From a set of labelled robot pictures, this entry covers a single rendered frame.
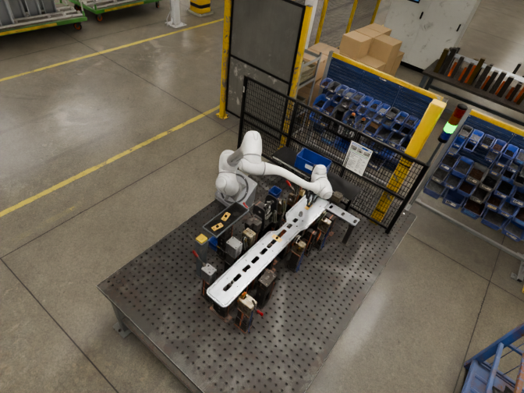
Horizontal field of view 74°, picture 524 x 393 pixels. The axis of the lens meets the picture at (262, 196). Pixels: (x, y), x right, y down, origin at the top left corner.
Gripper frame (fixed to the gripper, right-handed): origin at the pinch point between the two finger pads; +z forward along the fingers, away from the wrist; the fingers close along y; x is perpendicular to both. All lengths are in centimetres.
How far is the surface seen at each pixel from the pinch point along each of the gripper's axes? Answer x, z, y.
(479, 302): 110, 106, 178
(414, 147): 58, -57, 48
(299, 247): -43.2, 2.9, 19.1
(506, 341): 27, 45, 184
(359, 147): 55, -36, 8
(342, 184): 46.2, 2.4, 8.7
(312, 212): -2.4, 5.3, 5.8
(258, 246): -63, 5, -6
